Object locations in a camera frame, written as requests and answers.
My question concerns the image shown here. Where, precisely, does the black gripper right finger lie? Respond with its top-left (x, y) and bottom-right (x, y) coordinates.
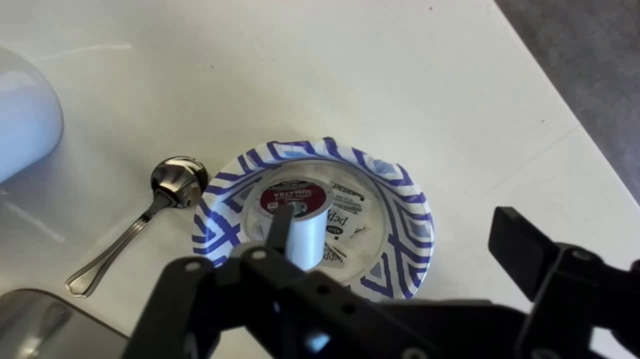
top-left (487, 205), bottom-right (583, 309)

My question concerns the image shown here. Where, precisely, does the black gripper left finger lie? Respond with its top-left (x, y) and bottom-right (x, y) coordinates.
top-left (264, 201), bottom-right (296, 259)

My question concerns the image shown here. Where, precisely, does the white coffee pod red lid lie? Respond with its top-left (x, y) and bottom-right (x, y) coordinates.
top-left (257, 179), bottom-right (333, 273)

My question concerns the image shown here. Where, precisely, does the blue patterned paper bowl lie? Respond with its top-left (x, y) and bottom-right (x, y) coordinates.
top-left (191, 135), bottom-right (438, 303)

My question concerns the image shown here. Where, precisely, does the silver metal spoon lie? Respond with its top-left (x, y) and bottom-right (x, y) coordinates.
top-left (64, 153), bottom-right (212, 299)

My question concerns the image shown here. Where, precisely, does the stainless steel bin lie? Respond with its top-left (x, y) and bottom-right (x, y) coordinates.
top-left (0, 285), bottom-right (134, 359)

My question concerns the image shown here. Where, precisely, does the white rounded container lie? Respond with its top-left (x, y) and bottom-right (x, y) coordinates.
top-left (0, 43), bottom-right (66, 189)

